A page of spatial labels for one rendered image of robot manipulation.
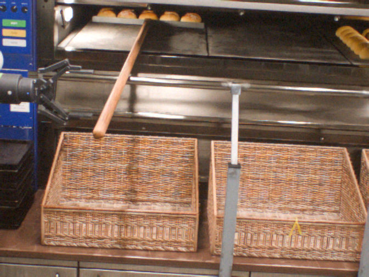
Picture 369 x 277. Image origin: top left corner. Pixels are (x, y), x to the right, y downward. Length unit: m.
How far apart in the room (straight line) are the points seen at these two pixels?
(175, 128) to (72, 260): 0.72
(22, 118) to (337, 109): 1.27
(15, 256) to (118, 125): 0.71
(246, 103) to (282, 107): 0.15
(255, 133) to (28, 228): 0.98
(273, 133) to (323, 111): 0.22
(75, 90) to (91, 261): 0.74
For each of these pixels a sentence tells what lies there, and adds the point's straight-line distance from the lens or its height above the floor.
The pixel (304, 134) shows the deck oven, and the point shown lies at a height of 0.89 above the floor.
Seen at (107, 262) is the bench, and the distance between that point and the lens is 2.53.
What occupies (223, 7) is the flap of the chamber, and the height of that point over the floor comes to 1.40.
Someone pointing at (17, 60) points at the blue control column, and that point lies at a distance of 2.88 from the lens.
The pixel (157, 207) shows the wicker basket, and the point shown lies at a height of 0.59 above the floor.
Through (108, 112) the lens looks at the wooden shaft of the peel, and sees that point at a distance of 1.93.
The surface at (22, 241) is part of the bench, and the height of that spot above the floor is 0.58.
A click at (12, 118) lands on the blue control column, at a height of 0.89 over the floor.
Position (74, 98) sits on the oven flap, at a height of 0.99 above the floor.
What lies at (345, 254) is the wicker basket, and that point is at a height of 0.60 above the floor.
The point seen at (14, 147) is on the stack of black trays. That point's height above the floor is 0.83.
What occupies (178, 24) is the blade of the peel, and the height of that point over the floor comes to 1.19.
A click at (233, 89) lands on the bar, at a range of 2.45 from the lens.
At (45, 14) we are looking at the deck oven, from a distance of 2.85.
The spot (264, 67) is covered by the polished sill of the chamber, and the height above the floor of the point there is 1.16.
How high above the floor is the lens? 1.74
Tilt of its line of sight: 18 degrees down
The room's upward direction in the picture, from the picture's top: 3 degrees clockwise
